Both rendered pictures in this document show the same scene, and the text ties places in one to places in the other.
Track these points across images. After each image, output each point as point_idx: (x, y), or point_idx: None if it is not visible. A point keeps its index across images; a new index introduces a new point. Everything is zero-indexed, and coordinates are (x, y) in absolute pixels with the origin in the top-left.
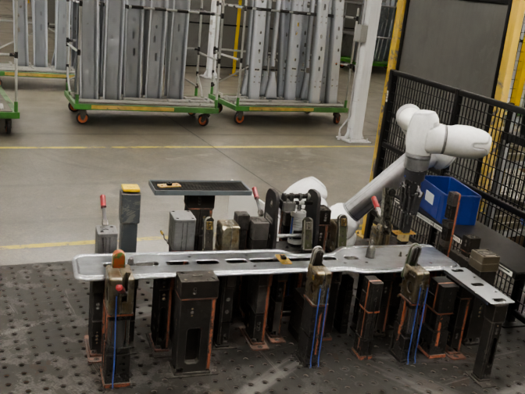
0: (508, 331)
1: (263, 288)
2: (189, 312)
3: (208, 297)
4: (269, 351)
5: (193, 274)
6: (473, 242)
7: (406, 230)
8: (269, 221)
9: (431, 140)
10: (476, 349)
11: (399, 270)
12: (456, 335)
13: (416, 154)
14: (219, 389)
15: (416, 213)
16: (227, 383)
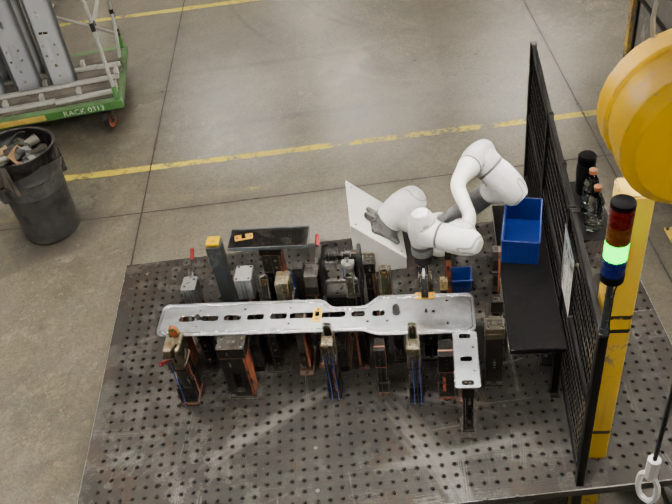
0: (544, 371)
1: (299, 337)
2: (228, 365)
3: (238, 358)
4: (313, 377)
5: (228, 340)
6: (495, 305)
7: (424, 295)
8: (317, 274)
9: (422, 240)
10: (492, 391)
11: None
12: None
13: (414, 247)
14: (256, 414)
15: (426, 288)
16: (264, 409)
